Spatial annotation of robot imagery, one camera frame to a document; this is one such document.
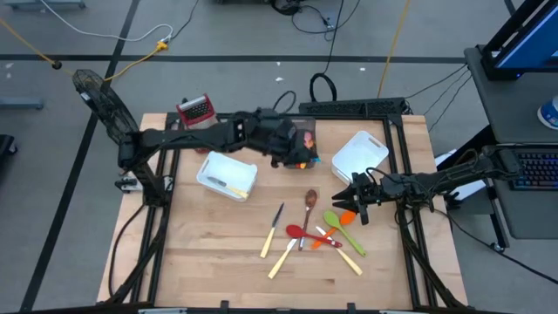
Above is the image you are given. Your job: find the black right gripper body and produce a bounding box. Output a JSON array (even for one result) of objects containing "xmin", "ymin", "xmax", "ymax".
[{"xmin": 353, "ymin": 173, "xmax": 389, "ymax": 226}]

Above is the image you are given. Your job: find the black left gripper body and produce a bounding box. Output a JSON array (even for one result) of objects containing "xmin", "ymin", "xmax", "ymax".
[{"xmin": 255, "ymin": 113, "xmax": 319, "ymax": 170}]

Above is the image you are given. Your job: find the white plastic bin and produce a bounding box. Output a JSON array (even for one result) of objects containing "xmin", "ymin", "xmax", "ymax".
[
  {"xmin": 195, "ymin": 150, "xmax": 259, "ymax": 203},
  {"xmin": 330, "ymin": 130, "xmax": 390, "ymax": 187}
]

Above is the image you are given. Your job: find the cream-handled metal knife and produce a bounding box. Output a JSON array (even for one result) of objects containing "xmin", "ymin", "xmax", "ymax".
[
  {"xmin": 267, "ymin": 237, "xmax": 300, "ymax": 280},
  {"xmin": 314, "ymin": 225, "xmax": 364, "ymax": 277},
  {"xmin": 260, "ymin": 201, "xmax": 286, "ymax": 259}
]

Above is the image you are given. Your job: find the orange silicone spatula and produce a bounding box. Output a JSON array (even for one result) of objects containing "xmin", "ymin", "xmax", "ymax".
[{"xmin": 310, "ymin": 210, "xmax": 357, "ymax": 251}]

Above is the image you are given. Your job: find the green silicone spoon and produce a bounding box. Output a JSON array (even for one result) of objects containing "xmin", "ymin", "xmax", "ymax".
[{"xmin": 322, "ymin": 209, "xmax": 368, "ymax": 258}]

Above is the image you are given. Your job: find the grey plastic bin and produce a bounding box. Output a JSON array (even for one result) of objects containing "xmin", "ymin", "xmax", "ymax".
[{"xmin": 285, "ymin": 115, "xmax": 323, "ymax": 171}]

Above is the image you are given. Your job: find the red silicone spoon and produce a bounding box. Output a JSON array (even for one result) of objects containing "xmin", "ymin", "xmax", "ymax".
[{"xmin": 285, "ymin": 223, "xmax": 344, "ymax": 249}]

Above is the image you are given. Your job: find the black power strip bar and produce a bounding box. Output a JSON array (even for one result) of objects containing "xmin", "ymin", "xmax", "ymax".
[{"xmin": 298, "ymin": 97, "xmax": 409, "ymax": 117}]

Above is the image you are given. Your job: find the grey computer desk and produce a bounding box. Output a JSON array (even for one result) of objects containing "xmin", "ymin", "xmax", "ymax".
[{"xmin": 463, "ymin": 45, "xmax": 558, "ymax": 241}]

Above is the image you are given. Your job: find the black computer keyboard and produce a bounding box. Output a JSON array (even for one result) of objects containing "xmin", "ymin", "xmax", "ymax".
[{"xmin": 509, "ymin": 150, "xmax": 558, "ymax": 192}]

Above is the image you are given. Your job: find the black standing fan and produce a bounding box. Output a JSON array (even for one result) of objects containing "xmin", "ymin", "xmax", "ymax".
[{"xmin": 71, "ymin": 68, "xmax": 141, "ymax": 147}]

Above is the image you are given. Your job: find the blue white round tub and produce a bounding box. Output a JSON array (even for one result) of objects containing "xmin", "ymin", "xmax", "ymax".
[{"xmin": 536, "ymin": 94, "xmax": 558, "ymax": 131}]

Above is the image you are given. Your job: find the computer monitor blue screen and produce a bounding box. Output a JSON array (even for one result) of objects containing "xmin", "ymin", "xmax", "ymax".
[{"xmin": 481, "ymin": 0, "xmax": 558, "ymax": 82}]

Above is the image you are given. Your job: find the grey furniture foot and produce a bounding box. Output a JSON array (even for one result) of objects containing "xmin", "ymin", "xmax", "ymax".
[
  {"xmin": 0, "ymin": 98, "xmax": 44, "ymax": 111},
  {"xmin": 3, "ymin": 0, "xmax": 86, "ymax": 10}
]

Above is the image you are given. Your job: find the black floor cable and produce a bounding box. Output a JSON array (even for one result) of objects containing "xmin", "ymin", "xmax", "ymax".
[
  {"xmin": 431, "ymin": 207, "xmax": 558, "ymax": 287},
  {"xmin": 107, "ymin": 202, "xmax": 147, "ymax": 300},
  {"xmin": 405, "ymin": 63, "xmax": 474, "ymax": 132},
  {"xmin": 272, "ymin": 90, "xmax": 298, "ymax": 115}
]

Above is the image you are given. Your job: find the metal box grater red handle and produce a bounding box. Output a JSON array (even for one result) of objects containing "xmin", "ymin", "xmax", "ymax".
[{"xmin": 175, "ymin": 92, "xmax": 218, "ymax": 131}]

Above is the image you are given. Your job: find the black hanging cable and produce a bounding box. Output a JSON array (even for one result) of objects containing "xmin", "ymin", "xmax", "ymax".
[{"xmin": 308, "ymin": 0, "xmax": 363, "ymax": 104}]

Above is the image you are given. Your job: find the yellow hanging cord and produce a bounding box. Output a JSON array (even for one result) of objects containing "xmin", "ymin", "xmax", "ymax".
[{"xmin": 377, "ymin": 0, "xmax": 412, "ymax": 99}]

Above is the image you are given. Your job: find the silver metal bracket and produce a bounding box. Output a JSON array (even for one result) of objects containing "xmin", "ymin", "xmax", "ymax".
[{"xmin": 113, "ymin": 175, "xmax": 145, "ymax": 195}]

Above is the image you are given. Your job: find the yellow floor cable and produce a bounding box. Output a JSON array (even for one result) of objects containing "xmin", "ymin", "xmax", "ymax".
[{"xmin": 0, "ymin": 17, "xmax": 170, "ymax": 84}]

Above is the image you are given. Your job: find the white floor cable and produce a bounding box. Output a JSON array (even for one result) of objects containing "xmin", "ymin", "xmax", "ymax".
[{"xmin": 38, "ymin": 0, "xmax": 174, "ymax": 44}]

